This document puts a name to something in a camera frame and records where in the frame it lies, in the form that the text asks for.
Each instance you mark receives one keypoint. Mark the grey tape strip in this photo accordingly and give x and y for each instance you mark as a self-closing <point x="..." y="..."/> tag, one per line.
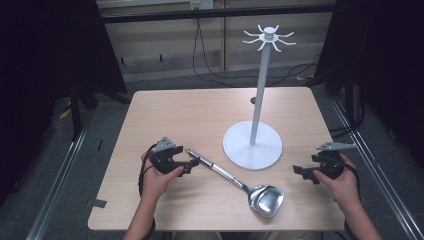
<point x="96" y="203"/>

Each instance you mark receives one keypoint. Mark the black curtain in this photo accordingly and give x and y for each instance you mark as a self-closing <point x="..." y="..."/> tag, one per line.
<point x="50" y="66"/>
<point x="383" y="66"/>

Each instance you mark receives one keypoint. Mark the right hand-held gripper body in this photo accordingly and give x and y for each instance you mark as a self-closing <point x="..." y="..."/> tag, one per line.
<point x="330" y="163"/>

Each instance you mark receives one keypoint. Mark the yellow floor tape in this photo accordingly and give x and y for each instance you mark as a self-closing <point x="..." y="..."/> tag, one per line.
<point x="64" y="114"/>

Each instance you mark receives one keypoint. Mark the metal floor rail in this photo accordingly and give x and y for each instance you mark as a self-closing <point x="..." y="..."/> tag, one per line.
<point x="383" y="180"/>
<point x="63" y="176"/>

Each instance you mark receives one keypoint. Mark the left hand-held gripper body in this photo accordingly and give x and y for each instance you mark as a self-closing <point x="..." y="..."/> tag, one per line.
<point x="164" y="162"/>

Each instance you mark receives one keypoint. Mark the black horizontal bar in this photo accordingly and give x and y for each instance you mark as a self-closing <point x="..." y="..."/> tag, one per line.
<point x="200" y="14"/>

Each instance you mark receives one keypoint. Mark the white wall socket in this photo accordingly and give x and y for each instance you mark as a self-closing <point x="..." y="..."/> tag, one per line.
<point x="201" y="4"/>

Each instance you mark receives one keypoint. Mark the person's right hand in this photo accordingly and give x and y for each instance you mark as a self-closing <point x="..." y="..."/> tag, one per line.
<point x="343" y="188"/>

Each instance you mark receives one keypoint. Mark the white hook stand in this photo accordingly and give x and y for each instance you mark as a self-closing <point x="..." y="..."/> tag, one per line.
<point x="253" y="143"/>

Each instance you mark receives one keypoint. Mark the metal ladle spoon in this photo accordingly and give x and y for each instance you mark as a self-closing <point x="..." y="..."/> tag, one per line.
<point x="240" y="181"/>

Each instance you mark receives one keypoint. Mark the black stand leg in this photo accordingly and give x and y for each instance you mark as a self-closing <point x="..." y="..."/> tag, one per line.
<point x="76" y="116"/>

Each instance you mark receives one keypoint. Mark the person's left hand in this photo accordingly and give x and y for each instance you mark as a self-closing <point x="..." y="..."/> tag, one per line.
<point x="158" y="181"/>

